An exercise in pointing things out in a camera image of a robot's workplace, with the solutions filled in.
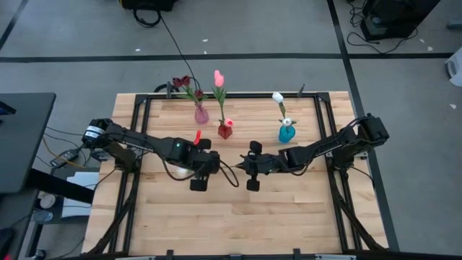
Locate black desk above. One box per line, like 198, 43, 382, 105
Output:
0, 92, 57, 195

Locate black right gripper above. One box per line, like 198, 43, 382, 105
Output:
236, 140, 282, 192

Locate white round cup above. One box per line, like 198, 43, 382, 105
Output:
39, 194, 56, 209

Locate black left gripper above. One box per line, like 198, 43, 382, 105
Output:
190, 139, 222, 192

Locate black cable bundle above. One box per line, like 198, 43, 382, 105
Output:
330, 173, 389, 252
84, 173, 141, 256

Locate pink glass vase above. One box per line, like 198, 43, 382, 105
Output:
193, 105, 210, 126

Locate black equipment case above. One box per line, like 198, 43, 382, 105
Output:
120, 0, 178, 12

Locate tangled black cables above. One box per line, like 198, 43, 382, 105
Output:
346, 0, 419, 55

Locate red glass vase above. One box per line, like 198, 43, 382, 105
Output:
217, 124, 234, 141

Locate large black equipment box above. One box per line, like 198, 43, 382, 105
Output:
359, 0, 442, 41

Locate blue glass vase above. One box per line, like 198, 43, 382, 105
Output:
278, 124, 297, 144

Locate long black floor cable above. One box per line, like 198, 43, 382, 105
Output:
132, 9, 203, 93

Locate black slanted beam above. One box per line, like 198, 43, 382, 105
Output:
25, 168, 96, 204

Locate white sheet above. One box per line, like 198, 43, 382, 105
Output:
60, 170, 100, 219

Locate white plastic object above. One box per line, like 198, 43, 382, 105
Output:
445, 46, 462, 89

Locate black metal table frame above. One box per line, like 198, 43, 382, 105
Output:
108, 82, 365, 260

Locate black power adapter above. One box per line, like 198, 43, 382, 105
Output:
90, 149, 115, 163
49, 148, 79, 169

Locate yellow cable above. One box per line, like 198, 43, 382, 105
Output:
41, 136, 87, 169

